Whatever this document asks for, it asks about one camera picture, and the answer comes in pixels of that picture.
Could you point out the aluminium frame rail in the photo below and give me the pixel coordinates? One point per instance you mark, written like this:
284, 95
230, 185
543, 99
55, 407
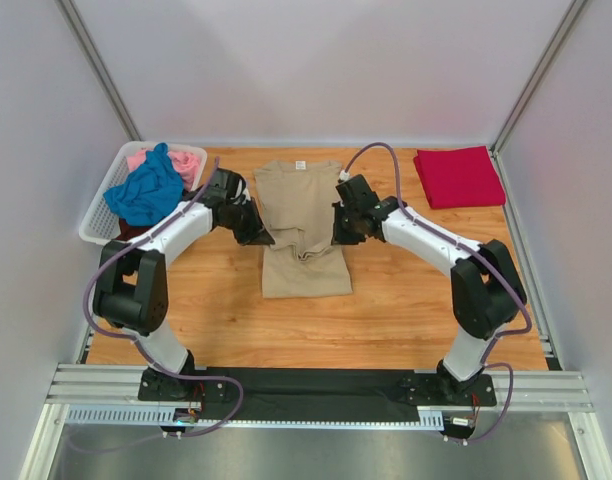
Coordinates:
523, 390

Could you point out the grey slotted cable duct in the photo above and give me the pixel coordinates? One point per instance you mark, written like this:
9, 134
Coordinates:
177, 418

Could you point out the folded red t shirt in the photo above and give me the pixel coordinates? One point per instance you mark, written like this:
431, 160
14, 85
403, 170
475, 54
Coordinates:
461, 178

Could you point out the blue crumpled t shirt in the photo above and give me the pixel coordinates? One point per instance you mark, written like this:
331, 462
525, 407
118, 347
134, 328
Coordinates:
151, 190

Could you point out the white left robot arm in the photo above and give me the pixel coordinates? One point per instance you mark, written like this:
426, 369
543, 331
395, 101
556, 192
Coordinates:
127, 297

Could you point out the dark maroon t shirt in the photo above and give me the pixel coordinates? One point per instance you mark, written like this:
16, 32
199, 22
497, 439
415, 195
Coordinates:
131, 231

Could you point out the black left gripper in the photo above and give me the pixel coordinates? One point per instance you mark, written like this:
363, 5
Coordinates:
248, 226

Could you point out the beige t shirt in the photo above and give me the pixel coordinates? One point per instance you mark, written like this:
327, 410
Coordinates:
296, 200

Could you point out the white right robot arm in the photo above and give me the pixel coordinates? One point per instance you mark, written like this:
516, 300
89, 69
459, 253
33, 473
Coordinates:
486, 291

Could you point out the right aluminium frame post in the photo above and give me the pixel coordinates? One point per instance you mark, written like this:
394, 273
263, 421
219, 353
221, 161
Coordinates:
553, 48

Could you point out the pink crumpled t shirt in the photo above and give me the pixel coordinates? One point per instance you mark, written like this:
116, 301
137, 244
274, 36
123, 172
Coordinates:
188, 165

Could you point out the left aluminium frame post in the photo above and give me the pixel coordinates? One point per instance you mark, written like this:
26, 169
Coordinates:
86, 43

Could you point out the aluminium frame post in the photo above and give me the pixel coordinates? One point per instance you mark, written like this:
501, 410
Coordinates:
553, 48
86, 43

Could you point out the white plastic laundry basket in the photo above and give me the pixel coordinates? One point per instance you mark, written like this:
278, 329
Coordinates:
100, 225

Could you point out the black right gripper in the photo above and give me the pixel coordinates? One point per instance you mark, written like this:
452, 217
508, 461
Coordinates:
347, 226

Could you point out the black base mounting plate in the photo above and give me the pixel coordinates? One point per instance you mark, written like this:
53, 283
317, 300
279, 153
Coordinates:
328, 393

